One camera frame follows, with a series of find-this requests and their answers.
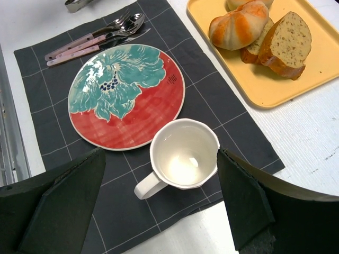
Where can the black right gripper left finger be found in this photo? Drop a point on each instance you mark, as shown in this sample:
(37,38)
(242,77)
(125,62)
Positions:
(51,212)

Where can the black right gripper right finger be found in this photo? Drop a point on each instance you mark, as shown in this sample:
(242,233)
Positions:
(269,215)

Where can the orange striped round bread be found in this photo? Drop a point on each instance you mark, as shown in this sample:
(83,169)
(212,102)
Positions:
(240,27)

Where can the metal serving tongs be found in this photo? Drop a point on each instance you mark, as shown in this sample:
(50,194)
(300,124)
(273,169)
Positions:
(75,5)

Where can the front bread slice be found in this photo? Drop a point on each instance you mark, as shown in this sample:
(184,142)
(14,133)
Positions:
(254,47)

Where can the bread slice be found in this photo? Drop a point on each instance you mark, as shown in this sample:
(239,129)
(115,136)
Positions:
(254,47)
(287,46)

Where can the rear bread slice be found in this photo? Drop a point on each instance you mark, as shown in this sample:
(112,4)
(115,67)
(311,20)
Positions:
(287,46)

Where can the white mug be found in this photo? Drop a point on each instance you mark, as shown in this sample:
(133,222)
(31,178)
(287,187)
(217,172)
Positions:
(183,154)

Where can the yellow tray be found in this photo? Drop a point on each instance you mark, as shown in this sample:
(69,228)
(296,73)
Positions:
(263,87)

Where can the red and teal plate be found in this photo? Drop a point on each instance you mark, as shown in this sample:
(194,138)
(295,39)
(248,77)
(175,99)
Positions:
(121,97)

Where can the aluminium frame rail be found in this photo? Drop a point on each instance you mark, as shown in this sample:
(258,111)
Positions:
(14,163)

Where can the pink-handled knife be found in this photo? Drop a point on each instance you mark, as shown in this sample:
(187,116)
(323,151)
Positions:
(96,48)

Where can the pink-handled spoon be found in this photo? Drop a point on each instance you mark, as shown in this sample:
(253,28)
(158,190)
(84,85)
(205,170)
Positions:
(129,27)

